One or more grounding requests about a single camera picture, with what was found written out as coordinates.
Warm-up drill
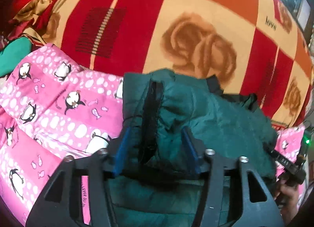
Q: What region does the person's right hand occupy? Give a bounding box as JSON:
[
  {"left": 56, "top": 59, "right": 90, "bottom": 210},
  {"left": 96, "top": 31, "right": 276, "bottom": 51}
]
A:
[{"left": 273, "top": 180, "right": 299, "bottom": 225}]

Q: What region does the pink penguin print quilt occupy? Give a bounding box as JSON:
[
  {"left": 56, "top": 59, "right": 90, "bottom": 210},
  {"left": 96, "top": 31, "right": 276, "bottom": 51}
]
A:
[{"left": 1, "top": 44, "right": 123, "bottom": 225}]

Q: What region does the dark green quilted puffer jacket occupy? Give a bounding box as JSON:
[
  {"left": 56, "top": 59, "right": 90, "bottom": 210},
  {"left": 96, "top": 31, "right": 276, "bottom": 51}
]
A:
[{"left": 109, "top": 69, "right": 284, "bottom": 226}]

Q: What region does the green cloth item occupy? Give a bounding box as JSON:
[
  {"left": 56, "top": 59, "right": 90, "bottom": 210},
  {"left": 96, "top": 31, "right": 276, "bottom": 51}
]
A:
[{"left": 0, "top": 37, "right": 32, "bottom": 77}]

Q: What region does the red orange rose patterned blanket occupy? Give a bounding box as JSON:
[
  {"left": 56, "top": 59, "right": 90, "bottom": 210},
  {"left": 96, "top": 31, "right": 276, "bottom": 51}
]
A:
[{"left": 47, "top": 0, "right": 313, "bottom": 127}]

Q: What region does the red shiny fabric pile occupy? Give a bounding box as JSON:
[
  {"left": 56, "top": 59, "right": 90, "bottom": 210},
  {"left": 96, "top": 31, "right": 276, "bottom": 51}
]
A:
[{"left": 1, "top": 0, "right": 56, "bottom": 43}]

